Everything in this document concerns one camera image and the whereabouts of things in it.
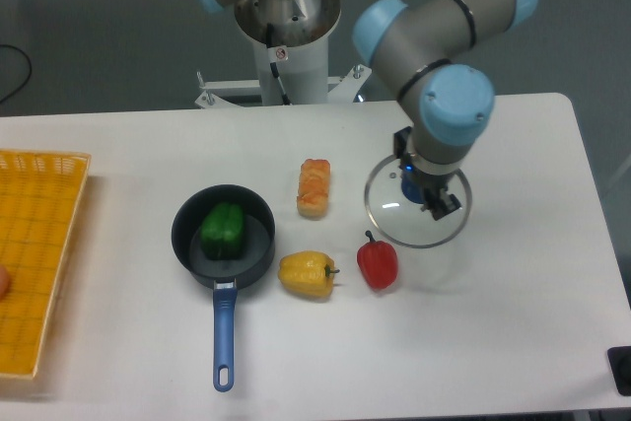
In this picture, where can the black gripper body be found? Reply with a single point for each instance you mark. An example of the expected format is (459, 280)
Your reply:
(424, 174)

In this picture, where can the glass pot lid blue knob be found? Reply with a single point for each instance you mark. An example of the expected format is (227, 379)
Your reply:
(404, 222)

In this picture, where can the dark pot with blue handle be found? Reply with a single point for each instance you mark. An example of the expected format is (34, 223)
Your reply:
(223, 264)

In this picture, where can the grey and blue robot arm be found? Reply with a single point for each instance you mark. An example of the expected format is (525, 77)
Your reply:
(412, 50)

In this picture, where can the red bell pepper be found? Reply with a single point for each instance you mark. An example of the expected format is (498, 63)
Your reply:
(378, 263)

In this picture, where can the orange glazed bread loaf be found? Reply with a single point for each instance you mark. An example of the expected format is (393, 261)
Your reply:
(313, 191)

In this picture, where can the yellow bell pepper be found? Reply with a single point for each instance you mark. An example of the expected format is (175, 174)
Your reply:
(308, 273)

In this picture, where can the green bell pepper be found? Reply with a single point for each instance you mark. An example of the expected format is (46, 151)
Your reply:
(222, 232)

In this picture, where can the black device at table edge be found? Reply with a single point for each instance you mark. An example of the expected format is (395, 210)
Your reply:
(619, 359)

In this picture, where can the yellow woven basket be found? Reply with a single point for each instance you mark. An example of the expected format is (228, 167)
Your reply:
(41, 192)

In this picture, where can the orange round object in basket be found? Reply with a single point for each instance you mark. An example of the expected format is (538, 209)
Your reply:
(5, 281)

